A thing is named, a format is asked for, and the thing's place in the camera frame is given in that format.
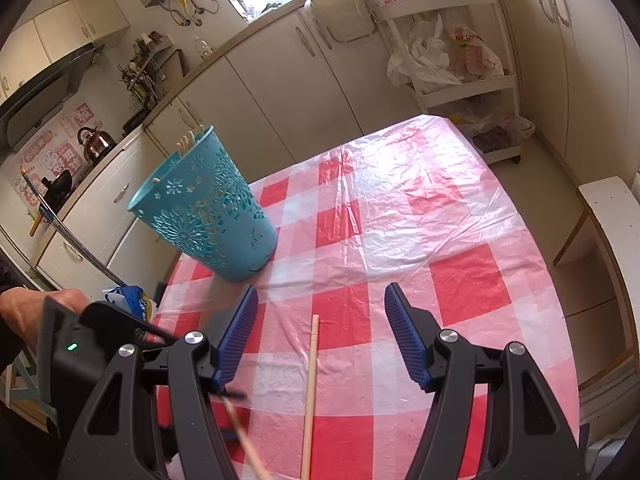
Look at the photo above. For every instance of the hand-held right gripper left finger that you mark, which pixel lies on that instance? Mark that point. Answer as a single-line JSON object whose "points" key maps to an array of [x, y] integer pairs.
{"points": [[237, 330]]}

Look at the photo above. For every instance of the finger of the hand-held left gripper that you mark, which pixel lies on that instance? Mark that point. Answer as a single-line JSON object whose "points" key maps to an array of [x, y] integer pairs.
{"points": [[155, 334], [232, 395]]}

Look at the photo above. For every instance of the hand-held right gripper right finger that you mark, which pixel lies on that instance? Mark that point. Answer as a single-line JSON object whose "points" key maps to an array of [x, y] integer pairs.
{"points": [[405, 340]]}

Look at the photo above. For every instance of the teal perforated plastic basket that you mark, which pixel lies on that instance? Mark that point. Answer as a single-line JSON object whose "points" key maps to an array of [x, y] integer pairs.
{"points": [[235, 255]]}

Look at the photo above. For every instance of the dish rack with utensils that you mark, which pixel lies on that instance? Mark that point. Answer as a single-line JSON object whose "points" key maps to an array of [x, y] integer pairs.
{"points": [[142, 70]]}

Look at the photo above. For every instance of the person's left hand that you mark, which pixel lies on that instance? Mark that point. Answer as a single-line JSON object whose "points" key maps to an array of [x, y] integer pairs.
{"points": [[30, 310]]}

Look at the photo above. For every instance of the blue white plastic bag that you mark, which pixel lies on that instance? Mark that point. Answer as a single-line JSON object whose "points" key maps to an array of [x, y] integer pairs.
{"points": [[132, 302]]}

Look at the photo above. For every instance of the pale blue wooden stool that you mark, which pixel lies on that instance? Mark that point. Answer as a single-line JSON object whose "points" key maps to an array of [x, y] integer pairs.
{"points": [[30, 390]]}

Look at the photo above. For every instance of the red checked plastic tablecloth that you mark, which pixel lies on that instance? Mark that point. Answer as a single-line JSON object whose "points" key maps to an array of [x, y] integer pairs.
{"points": [[450, 270]]}

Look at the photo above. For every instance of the black wok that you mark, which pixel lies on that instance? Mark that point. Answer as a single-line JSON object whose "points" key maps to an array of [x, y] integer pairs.
{"points": [[57, 187]]}

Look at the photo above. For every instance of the steel kettle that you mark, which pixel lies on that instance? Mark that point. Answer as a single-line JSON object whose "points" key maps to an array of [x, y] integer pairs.
{"points": [[97, 147]]}

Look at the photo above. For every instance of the black frying pan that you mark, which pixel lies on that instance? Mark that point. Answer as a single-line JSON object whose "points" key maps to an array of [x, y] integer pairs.
{"points": [[137, 122]]}

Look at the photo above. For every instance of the crumpled bags on shelf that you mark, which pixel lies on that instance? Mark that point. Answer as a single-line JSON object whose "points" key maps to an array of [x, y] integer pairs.
{"points": [[495, 132]]}

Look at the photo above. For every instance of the white wooden bench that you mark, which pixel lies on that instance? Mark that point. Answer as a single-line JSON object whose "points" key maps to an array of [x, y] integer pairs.
{"points": [[607, 220]]}

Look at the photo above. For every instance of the cream base kitchen cabinets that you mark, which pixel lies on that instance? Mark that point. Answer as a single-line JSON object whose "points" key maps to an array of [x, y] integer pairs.
{"points": [[280, 90]]}

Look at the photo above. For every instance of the black range hood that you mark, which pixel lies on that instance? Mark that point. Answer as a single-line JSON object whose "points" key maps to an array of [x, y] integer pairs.
{"points": [[45, 90]]}

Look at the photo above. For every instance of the white rolling shelf cart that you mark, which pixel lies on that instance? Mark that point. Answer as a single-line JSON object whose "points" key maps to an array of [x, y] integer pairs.
{"points": [[510, 85]]}

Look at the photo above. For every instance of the clear plastic bottle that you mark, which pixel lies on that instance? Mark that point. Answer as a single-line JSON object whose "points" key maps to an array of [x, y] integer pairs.
{"points": [[204, 50]]}

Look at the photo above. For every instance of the red printed plastic bag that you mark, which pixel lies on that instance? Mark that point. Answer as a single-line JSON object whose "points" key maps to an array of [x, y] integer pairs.
{"points": [[477, 55]]}

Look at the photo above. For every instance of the cream tall kitchen cabinets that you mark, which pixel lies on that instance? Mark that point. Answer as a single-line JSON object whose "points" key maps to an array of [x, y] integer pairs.
{"points": [[590, 85]]}

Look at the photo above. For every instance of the pink patterned wall sticker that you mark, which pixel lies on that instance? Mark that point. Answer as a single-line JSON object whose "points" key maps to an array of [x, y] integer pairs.
{"points": [[50, 155]]}

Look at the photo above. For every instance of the cream upper wall cabinets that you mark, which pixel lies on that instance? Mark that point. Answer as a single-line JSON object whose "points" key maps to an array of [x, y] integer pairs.
{"points": [[65, 25]]}

